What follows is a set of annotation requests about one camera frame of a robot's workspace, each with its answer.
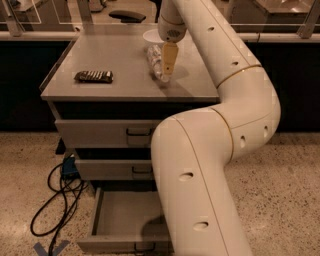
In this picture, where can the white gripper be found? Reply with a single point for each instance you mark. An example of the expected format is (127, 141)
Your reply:
(170, 32)

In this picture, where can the clear plastic water bottle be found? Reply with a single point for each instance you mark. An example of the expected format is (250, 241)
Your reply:
(155, 61)

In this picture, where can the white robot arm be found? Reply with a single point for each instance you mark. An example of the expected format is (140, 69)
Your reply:
(189, 150)

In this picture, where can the grey drawer cabinet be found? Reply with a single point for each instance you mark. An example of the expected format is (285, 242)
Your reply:
(134, 94)

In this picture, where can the top grey drawer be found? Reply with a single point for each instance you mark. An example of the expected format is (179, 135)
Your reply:
(106, 133)

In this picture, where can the grey drawer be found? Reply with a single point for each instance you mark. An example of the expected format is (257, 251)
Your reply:
(127, 222)
(106, 133)
(115, 169)

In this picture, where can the middle grey drawer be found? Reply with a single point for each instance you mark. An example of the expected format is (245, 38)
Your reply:
(115, 169)

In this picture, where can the bottom grey drawer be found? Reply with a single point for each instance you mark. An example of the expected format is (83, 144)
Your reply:
(127, 222)

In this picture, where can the white ceramic bowl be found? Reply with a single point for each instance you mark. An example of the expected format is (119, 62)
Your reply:
(152, 37)

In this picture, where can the black chair seat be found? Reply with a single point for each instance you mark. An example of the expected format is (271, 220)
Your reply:
(127, 16)

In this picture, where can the dark striped snack bag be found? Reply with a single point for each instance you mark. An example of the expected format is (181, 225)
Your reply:
(94, 77)

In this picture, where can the clear acrylic barrier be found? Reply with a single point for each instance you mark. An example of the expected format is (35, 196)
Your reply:
(59, 19)

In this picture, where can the blue power box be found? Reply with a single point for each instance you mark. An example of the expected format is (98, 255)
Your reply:
(69, 170)

